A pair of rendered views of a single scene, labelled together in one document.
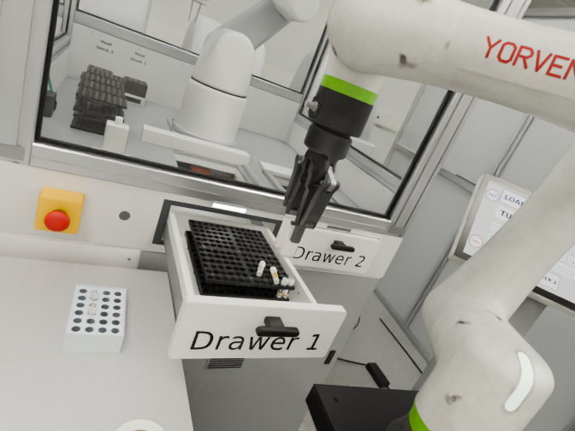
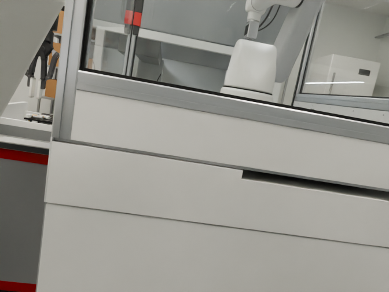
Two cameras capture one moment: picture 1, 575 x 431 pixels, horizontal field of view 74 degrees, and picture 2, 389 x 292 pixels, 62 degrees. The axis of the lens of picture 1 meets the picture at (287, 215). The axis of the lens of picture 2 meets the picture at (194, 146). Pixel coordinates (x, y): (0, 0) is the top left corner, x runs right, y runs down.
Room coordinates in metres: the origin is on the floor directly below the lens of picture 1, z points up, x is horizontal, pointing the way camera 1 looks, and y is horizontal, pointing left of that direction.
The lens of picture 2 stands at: (1.62, -0.83, 1.09)
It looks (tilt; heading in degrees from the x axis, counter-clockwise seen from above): 9 degrees down; 113
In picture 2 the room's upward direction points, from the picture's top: 10 degrees clockwise
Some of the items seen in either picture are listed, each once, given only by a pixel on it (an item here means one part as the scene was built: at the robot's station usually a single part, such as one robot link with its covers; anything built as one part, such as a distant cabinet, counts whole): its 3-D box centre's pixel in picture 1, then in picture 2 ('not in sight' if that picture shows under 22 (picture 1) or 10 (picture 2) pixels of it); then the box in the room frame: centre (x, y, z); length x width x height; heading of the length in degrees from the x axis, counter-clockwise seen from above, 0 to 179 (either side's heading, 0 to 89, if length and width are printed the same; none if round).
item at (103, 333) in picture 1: (97, 316); not in sight; (0.52, 0.24, 0.78); 0.12 x 0.08 x 0.04; 28
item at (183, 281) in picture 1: (232, 263); (66, 130); (0.71, 0.07, 0.86); 0.40 x 0.26 x 0.06; 30
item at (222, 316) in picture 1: (263, 329); (8, 118); (0.53, -0.04, 0.87); 0.29 x 0.02 x 0.11; 120
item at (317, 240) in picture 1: (331, 250); not in sight; (0.97, -0.15, 0.87); 0.29 x 0.02 x 0.11; 120
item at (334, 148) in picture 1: (322, 156); (40, 43); (0.64, -0.02, 1.16); 0.08 x 0.07 x 0.09; 30
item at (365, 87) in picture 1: (364, 49); not in sight; (0.63, -0.01, 1.33); 0.13 x 0.11 x 0.14; 177
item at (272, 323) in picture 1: (275, 326); not in sight; (0.51, -0.05, 0.91); 0.07 x 0.04 x 0.01; 120
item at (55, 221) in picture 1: (57, 220); not in sight; (0.60, 0.39, 0.88); 0.04 x 0.03 x 0.04; 120
